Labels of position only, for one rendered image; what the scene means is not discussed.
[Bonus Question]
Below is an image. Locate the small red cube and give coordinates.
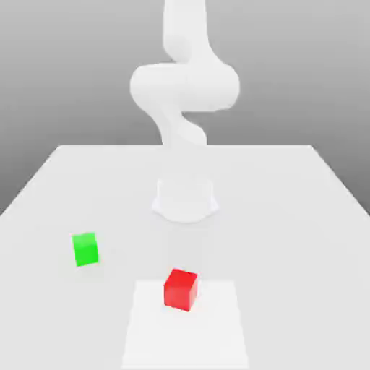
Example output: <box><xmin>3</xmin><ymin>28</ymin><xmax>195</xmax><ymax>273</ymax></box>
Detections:
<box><xmin>163</xmin><ymin>268</ymin><xmax>199</xmax><ymax>313</ymax></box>

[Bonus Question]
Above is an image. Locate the small green cube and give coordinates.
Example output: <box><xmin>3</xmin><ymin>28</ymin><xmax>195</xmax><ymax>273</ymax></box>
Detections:
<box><xmin>71</xmin><ymin>231</ymin><xmax>100</xmax><ymax>267</ymax></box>

